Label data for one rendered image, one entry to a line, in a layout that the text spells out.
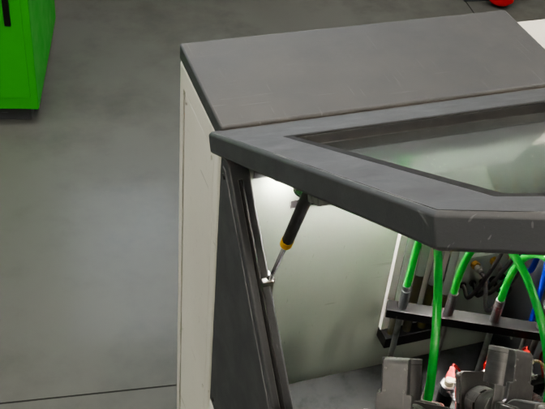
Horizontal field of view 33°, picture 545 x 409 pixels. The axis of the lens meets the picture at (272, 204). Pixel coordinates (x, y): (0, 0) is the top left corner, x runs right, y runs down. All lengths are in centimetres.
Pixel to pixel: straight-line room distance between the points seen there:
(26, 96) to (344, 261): 251
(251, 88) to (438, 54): 39
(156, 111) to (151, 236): 84
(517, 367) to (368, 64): 63
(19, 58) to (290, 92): 246
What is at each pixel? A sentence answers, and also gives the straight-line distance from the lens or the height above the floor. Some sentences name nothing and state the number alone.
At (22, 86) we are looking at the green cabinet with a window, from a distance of 408.
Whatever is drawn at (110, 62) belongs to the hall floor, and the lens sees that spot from 460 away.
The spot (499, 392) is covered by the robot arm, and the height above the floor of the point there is 130.
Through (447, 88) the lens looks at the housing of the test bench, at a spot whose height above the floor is 150.
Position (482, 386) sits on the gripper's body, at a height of 123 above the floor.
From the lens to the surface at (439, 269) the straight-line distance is 148.
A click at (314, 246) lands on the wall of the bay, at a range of 176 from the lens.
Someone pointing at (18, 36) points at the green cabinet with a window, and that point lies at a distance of 396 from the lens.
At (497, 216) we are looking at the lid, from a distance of 81.
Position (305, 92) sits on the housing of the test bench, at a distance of 167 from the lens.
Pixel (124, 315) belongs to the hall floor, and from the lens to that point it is 330.
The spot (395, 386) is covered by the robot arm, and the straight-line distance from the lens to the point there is 133.
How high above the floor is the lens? 240
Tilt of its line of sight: 40 degrees down
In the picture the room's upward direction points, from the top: 5 degrees clockwise
